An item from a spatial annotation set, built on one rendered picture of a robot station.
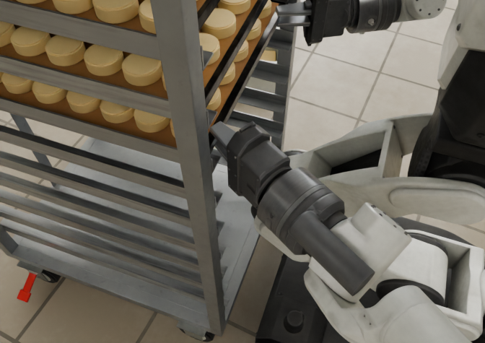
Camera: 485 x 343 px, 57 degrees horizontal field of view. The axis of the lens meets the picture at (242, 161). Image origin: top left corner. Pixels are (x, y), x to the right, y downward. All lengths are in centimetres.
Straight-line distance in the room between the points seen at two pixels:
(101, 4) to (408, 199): 51
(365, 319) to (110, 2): 43
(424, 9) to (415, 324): 58
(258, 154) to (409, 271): 58
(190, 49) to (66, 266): 95
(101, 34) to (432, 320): 43
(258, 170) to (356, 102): 132
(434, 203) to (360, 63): 134
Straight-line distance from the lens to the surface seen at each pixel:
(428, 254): 108
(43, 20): 56
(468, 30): 51
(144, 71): 58
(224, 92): 70
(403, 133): 85
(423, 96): 194
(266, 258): 139
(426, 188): 72
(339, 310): 50
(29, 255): 136
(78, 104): 70
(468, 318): 107
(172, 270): 103
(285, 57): 98
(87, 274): 127
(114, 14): 53
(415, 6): 87
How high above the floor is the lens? 125
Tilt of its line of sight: 52 degrees down
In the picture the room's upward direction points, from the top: straight up
